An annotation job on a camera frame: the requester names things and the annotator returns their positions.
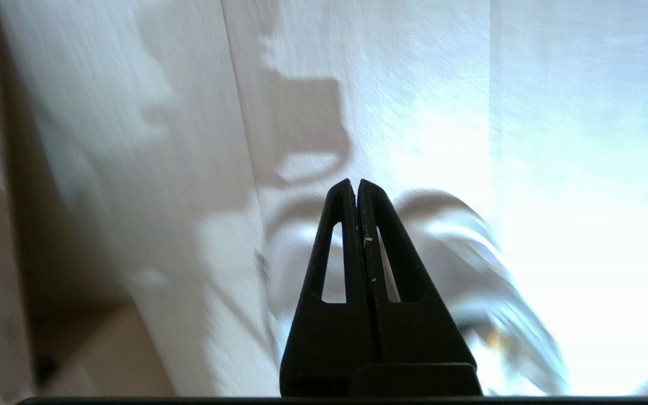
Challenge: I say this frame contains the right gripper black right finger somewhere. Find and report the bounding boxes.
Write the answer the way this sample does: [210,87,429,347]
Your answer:
[357,179,483,397]

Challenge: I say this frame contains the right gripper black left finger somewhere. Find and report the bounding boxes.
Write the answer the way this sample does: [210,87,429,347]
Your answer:
[280,179,371,397]

